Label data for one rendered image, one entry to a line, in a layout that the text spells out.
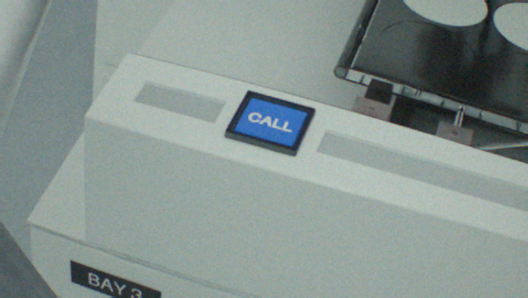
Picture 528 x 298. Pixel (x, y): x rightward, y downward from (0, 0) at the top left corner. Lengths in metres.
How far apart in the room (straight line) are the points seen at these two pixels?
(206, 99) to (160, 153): 0.06
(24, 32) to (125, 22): 0.89
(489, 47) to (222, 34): 0.29
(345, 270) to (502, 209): 0.14
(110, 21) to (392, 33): 0.61
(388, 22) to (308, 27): 0.14
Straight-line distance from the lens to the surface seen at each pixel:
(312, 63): 1.27
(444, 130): 1.07
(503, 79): 1.17
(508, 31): 1.25
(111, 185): 0.99
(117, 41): 1.72
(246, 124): 0.95
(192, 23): 1.31
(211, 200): 0.95
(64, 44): 2.69
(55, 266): 1.09
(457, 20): 1.24
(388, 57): 1.16
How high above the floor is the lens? 1.55
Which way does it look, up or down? 40 degrees down
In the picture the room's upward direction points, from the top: 8 degrees clockwise
